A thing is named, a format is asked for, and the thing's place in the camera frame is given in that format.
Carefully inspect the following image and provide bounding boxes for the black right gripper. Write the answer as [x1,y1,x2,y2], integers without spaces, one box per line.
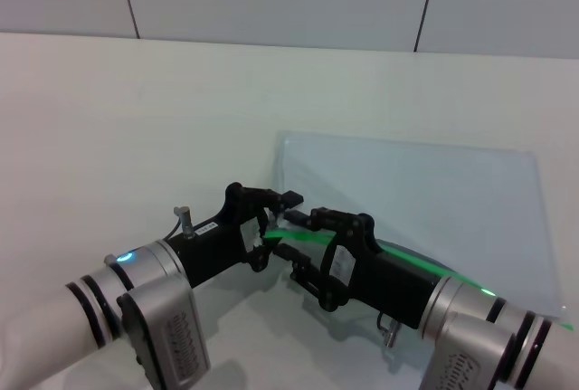
[274,207,443,330]

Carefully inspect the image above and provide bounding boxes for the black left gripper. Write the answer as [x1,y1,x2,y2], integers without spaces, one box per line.
[163,183,306,291]

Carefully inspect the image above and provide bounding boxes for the clear document bag green zipper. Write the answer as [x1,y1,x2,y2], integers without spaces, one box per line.
[264,130,575,332]

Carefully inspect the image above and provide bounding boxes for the silver left gripper cable connector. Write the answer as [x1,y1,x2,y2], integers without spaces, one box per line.
[162,205,196,242]

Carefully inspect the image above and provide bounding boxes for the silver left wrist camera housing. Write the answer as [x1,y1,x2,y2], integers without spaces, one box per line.
[116,275,212,390]

